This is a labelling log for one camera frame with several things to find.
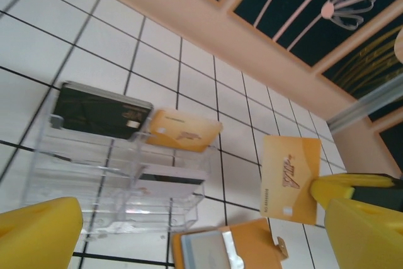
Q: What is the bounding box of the gold VIP card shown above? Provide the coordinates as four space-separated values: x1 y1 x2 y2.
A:
146 110 224 153
259 135 322 226

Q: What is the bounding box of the aluminium corner post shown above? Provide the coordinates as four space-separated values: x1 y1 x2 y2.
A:
327 81 403 133

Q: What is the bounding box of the white magnetic stripe card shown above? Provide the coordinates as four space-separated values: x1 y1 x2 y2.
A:
133 164 210 202

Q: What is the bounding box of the orange cork pad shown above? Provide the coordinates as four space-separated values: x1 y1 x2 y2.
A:
171 217 289 269

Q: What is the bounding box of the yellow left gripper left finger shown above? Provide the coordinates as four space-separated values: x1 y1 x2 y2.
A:
0 196 83 269

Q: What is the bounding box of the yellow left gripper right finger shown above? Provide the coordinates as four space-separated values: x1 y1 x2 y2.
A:
324 198 403 269

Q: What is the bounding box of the clear acrylic card organizer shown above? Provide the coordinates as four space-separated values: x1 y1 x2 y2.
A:
23 81 223 243

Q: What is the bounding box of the black VIP card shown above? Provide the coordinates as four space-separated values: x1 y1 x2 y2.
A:
52 80 154 140

